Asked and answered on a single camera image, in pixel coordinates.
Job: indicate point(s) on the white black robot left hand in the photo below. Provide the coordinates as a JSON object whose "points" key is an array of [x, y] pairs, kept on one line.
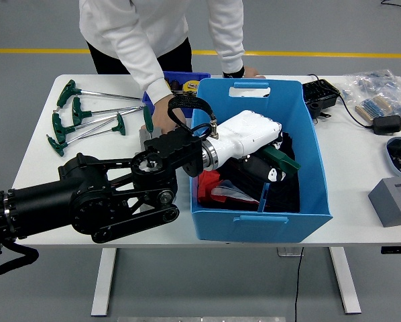
{"points": [[247, 134]]}

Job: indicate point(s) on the person's right hand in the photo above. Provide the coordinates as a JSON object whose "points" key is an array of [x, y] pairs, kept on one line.
{"points": [[160, 115]]}

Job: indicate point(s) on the person's left hand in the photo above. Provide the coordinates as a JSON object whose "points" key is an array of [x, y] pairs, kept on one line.
{"points": [[252, 73]]}

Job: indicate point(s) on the grey metal tool holder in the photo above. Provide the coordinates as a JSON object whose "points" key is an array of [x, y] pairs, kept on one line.
{"points": [[145, 135]]}

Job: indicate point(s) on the person's left forearm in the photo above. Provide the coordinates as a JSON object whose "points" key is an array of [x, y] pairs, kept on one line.
{"points": [[230, 43]]}

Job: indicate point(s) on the person's right forearm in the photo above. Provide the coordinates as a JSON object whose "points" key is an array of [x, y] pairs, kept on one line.
{"points": [[143, 70]]}

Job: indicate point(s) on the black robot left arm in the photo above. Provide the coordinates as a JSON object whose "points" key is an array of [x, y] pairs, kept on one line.
{"points": [[86, 194]]}

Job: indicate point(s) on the black charger box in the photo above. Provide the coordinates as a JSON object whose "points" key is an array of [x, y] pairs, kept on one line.
{"points": [[319, 94]]}

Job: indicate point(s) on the large light blue box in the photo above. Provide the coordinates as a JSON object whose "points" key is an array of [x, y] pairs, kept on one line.
{"points": [[254, 228]]}

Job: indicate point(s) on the black wristwatch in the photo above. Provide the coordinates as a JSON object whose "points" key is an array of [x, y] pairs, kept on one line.
{"points": [[234, 73]]}

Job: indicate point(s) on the black cylinder spool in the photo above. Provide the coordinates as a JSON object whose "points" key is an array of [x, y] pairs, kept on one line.
{"points": [[175, 84]]}

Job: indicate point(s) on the yellow tape measure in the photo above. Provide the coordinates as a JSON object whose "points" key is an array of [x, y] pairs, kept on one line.
{"points": [[190, 85]]}

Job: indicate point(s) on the small dark blue bin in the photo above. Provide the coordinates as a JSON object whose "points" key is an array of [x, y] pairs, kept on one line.
{"points": [[200, 75]]}

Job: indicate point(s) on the white cloth patch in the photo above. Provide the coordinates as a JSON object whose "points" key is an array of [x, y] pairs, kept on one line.
{"points": [[225, 192]]}

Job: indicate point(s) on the red cloth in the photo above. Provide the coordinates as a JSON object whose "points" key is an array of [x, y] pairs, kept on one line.
{"points": [[207, 188]]}

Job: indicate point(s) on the black cloth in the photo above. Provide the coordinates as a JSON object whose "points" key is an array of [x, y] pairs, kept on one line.
{"points": [[281, 198]]}

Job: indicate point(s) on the person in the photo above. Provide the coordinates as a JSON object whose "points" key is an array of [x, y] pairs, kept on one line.
{"points": [[147, 20]]}

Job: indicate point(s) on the clear bag of blue resistors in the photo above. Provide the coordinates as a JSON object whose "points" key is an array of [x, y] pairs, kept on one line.
{"points": [[375, 84]]}

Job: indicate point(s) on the tan resistor tape strip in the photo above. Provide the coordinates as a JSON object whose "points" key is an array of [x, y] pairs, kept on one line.
{"points": [[371, 109]]}

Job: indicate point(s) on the black power adapter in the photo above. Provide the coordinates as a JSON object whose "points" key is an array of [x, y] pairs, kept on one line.
{"points": [[386, 125]]}

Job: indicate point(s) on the grey parts tray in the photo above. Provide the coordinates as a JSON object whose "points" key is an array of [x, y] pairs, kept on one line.
{"points": [[391, 157]]}

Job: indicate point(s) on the grey recessed block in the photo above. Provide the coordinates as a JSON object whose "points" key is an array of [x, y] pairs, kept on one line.
{"points": [[388, 204]]}

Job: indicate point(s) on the white table leg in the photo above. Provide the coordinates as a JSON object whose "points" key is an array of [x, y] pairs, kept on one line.
{"points": [[103, 281], [344, 281]]}

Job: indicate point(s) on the black table control panel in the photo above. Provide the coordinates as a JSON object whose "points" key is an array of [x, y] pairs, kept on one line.
{"points": [[398, 250]]}

